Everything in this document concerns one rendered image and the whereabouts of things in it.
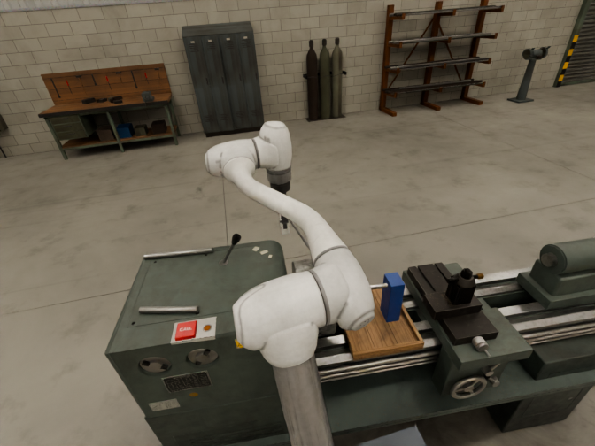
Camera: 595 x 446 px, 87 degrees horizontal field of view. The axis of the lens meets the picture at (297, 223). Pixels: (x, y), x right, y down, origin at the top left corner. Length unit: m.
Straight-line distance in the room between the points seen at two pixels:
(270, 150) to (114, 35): 6.66
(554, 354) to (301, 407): 1.42
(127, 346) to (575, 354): 1.87
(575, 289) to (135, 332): 1.83
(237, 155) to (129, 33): 6.59
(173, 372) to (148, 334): 0.16
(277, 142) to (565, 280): 1.39
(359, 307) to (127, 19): 7.16
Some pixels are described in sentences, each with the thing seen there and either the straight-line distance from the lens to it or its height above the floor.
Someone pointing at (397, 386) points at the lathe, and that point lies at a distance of 1.78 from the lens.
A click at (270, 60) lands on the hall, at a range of 7.48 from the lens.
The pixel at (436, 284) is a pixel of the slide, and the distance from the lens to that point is 1.64.
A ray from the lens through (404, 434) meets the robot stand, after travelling 1.45.
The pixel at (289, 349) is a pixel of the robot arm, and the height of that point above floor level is 1.48.
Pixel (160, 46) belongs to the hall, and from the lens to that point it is 7.44.
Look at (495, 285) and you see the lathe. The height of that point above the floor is 0.85.
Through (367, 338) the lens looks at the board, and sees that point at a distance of 1.47.
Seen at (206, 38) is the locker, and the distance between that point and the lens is 6.81.
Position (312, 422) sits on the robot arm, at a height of 1.30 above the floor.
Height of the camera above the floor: 2.06
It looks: 33 degrees down
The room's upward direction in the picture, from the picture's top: 4 degrees counter-clockwise
